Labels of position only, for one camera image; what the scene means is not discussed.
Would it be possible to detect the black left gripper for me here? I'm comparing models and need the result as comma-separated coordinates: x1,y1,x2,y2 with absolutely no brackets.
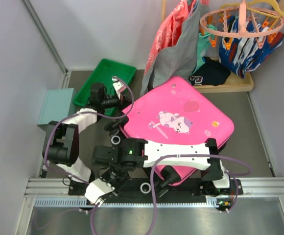
100,91,135,113

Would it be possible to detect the pink hard-shell suitcase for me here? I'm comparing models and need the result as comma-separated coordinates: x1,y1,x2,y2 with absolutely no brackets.
104,75,236,196

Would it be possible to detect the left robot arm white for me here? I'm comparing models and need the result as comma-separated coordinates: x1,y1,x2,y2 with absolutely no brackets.
42,78,132,194

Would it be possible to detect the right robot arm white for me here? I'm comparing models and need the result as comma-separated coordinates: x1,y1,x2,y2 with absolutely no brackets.
92,138,232,194

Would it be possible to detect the green plastic tray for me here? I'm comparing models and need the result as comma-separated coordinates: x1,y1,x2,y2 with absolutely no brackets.
73,59,137,107

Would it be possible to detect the light blue metal box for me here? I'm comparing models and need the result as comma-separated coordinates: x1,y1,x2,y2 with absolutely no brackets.
37,88,76,131

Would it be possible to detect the grey hanging garment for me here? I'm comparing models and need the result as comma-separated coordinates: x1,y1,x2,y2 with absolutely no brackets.
140,3,209,96

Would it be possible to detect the coral pink patterned garment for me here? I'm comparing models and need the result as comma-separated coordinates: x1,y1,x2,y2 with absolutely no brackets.
144,0,209,75

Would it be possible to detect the dark navy folded garment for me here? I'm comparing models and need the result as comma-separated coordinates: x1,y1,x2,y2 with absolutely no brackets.
188,57,231,86

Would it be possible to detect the teal green garment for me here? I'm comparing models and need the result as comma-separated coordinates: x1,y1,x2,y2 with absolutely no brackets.
194,33,210,72

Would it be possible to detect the blue white patterned garment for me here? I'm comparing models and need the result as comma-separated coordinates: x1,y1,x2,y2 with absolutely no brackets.
217,14,284,79

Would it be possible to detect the pink round clip hanger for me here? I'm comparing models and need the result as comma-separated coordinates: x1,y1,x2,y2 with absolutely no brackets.
199,0,284,47

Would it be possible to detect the yellow clothes hanger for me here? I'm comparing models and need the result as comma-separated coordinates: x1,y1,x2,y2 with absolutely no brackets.
220,0,284,17

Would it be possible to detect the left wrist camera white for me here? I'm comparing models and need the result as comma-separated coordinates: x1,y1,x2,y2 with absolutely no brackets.
112,76,127,99

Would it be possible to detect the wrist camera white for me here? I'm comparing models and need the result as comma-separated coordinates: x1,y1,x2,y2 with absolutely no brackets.
84,178,115,206
112,76,127,99

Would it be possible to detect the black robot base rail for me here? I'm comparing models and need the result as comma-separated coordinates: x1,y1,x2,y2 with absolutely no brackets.
68,178,243,202

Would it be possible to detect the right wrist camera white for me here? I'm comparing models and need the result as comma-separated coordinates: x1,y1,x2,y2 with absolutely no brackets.
84,178,115,206

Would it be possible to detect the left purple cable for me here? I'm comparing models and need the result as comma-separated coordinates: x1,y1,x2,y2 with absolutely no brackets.
43,76,135,184

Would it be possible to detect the purple cable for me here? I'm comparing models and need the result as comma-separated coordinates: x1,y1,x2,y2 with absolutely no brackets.
43,76,135,184
90,154,253,235

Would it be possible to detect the slotted grey cable duct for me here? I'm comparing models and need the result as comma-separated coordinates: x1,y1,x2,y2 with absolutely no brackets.
34,197,230,208

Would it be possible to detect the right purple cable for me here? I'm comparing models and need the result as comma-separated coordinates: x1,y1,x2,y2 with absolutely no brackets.
90,154,253,235

